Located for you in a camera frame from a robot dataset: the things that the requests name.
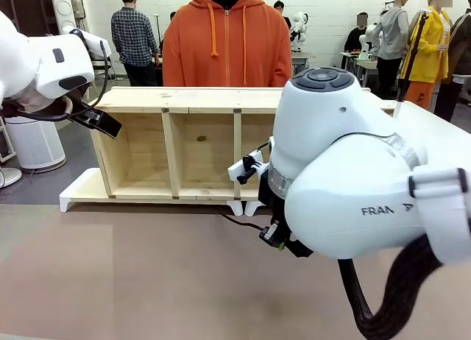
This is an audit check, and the black braided cable sleeve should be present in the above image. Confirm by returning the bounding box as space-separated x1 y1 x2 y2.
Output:
337 233 448 340

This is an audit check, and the person in plaid shirt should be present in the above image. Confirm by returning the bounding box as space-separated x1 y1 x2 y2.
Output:
110 0 160 88

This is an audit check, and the white fan base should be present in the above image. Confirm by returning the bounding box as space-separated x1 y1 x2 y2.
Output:
0 166 23 189

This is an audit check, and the black power cable with plug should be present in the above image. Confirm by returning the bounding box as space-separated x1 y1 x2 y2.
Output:
218 206 277 246

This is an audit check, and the person with blurred face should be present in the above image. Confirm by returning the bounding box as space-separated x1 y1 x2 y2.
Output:
343 12 371 71

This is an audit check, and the mannequin in grey hoodie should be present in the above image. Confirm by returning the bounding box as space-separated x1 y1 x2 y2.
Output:
370 0 411 100

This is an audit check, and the thin black camera cable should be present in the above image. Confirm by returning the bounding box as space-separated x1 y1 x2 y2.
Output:
14 29 110 122

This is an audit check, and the mannequin in dark jacket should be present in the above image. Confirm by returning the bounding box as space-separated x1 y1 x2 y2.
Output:
433 4 471 123

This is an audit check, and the white tower air conditioner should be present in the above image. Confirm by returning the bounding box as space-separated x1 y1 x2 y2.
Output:
51 0 79 35

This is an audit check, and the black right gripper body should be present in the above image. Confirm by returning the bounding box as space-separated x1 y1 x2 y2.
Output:
257 169 292 241

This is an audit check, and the person in black top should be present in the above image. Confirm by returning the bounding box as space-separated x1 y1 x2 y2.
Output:
273 0 292 30

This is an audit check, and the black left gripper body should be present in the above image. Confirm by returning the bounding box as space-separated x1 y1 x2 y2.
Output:
54 88 102 126

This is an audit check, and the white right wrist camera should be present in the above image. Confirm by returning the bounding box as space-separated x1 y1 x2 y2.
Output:
227 149 273 187

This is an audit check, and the white cylindrical air purifier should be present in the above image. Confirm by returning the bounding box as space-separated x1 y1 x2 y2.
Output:
2 116 68 174

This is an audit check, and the pine wood shelf unit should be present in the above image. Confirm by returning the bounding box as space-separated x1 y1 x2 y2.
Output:
89 85 397 202

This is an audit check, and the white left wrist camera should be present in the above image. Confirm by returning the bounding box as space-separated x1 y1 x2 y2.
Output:
61 24 113 58

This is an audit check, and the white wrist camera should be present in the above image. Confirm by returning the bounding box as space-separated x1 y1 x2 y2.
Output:
227 149 273 187
61 24 113 58

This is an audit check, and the black office chair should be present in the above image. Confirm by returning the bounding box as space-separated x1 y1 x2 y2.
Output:
90 54 116 80

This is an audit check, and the black tripod pole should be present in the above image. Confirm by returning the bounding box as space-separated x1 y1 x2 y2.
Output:
396 9 431 102

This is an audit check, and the long white shelf foot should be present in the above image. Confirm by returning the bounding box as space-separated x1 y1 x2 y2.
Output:
59 167 113 213

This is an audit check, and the mannequin in yellow jacket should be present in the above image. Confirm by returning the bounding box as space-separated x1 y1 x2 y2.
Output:
399 0 454 111

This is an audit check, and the person in orange hoodie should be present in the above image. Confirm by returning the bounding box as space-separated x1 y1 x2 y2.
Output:
162 0 294 88

